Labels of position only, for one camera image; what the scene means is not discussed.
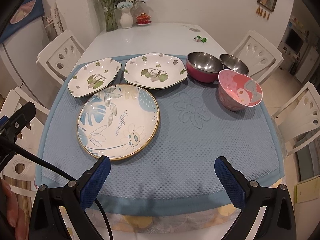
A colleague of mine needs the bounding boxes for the red lidded teacup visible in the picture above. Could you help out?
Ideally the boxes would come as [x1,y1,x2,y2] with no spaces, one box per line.
[136,12,152,25]

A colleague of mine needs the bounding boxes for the lower small framed picture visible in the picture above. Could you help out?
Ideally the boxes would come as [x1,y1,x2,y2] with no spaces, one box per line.
[257,0,277,12]

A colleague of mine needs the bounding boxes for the left hand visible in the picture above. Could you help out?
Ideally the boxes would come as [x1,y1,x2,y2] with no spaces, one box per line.
[1,179,27,240]

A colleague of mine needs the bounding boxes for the white chair far left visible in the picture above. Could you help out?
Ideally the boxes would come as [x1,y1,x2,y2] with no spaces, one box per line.
[36,30,85,87]

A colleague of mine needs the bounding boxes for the white chair near left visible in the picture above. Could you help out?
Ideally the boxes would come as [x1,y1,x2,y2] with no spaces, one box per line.
[1,87,49,198]

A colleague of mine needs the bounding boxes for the blue steel bowl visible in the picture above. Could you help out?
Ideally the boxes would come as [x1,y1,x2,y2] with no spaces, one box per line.
[219,54,249,75]

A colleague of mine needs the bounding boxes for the white chair far right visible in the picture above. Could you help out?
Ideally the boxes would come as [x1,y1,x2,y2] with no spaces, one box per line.
[231,30,284,85]

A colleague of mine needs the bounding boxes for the blue textured table mat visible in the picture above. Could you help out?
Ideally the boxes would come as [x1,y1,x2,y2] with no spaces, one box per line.
[35,54,285,215]

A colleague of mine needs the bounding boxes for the large hexagonal floral plate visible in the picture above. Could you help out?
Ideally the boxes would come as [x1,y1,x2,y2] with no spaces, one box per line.
[124,53,188,89]

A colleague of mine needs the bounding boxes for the white refrigerator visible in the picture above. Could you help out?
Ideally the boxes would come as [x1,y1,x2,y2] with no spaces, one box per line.
[1,0,59,109]

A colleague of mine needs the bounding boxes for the white chair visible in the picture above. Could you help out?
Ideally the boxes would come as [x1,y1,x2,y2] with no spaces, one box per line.
[231,30,284,85]
[1,87,49,198]
[36,30,85,87]
[272,81,319,156]

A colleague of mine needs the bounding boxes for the white dining table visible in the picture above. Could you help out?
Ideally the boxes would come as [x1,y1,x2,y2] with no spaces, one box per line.
[57,22,286,240]

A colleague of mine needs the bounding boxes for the hanging orange ornaments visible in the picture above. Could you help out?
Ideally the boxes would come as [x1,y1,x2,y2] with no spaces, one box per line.
[255,7,270,21]

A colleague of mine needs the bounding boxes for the white chair near right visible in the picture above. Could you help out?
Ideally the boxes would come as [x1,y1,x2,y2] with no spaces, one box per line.
[272,81,319,156]

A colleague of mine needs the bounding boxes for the white vase with flowers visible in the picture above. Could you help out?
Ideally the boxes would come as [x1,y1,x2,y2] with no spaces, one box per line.
[116,0,148,29]

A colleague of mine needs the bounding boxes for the pink cartoon bowl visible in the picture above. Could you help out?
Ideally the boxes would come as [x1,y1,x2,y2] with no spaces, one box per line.
[218,69,263,112]

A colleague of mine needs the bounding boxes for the green candy wrapper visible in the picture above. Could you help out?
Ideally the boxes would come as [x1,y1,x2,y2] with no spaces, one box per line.
[193,35,208,43]

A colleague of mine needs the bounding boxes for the blue fridge cover cloth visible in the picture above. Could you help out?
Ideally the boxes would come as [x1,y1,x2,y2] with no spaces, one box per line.
[1,0,44,43]

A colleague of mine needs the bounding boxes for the round blue leaf plate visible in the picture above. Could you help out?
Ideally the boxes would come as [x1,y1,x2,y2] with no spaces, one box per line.
[77,83,159,161]

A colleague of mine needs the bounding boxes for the small hexagonal floral plate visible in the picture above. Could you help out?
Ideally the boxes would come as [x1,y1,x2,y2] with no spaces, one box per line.
[68,58,121,98]

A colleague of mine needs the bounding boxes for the red steel bowl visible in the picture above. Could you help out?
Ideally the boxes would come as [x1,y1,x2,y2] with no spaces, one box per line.
[186,52,224,83]

